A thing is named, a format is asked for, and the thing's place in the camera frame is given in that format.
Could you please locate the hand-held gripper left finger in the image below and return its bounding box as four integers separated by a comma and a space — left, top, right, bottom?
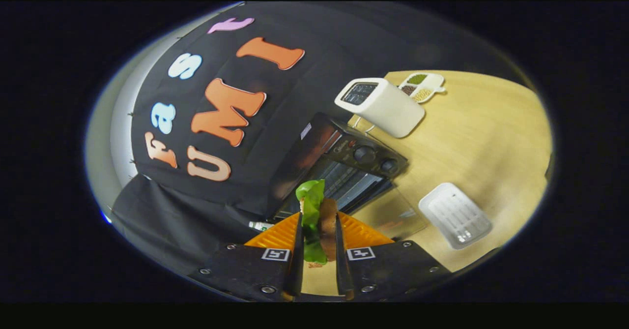
189, 212, 305, 302

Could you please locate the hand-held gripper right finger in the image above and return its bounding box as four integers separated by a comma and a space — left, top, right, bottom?
334, 211, 453, 301

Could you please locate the bread and lettuce sandwich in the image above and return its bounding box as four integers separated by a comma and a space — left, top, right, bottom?
294, 179, 340, 269

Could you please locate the black toaster oven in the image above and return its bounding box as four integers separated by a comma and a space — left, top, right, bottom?
267, 112, 429, 242

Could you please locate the white pop-up toaster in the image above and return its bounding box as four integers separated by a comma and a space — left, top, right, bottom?
334, 77, 426, 139

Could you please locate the white rectangular tray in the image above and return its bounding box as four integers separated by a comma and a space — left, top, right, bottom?
418, 182, 493, 250

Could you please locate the white divided snack dish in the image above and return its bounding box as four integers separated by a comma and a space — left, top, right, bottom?
397, 72, 447, 105

